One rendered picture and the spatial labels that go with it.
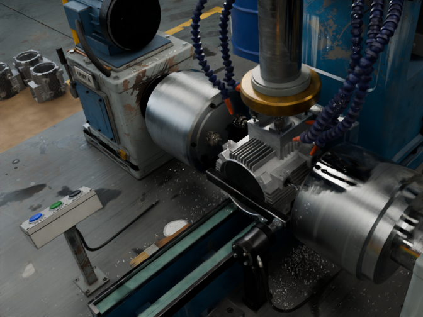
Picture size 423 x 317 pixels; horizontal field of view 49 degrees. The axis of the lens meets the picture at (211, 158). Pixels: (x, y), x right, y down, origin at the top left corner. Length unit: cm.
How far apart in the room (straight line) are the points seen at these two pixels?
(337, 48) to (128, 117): 60
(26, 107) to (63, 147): 167
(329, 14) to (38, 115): 243
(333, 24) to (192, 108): 39
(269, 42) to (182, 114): 33
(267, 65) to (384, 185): 34
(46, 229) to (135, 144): 46
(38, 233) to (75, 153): 67
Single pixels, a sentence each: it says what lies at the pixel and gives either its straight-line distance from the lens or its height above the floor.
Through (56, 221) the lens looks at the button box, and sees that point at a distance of 109.
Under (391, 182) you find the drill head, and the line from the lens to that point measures 94.
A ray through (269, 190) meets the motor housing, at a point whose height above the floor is 105.
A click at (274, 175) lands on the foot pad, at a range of 106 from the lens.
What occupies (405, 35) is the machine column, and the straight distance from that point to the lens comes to 107.
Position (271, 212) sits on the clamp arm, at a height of 103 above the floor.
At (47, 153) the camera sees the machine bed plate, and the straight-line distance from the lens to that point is 175.
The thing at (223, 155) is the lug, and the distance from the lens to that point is 110.
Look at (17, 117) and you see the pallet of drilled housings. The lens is 333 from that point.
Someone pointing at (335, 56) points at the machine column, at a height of 123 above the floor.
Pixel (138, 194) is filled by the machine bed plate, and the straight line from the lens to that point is 147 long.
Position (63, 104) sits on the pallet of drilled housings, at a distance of 330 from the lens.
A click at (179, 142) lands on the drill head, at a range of 119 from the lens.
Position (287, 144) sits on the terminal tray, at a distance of 109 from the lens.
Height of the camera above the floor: 179
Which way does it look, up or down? 40 degrees down
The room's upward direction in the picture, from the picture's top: 7 degrees counter-clockwise
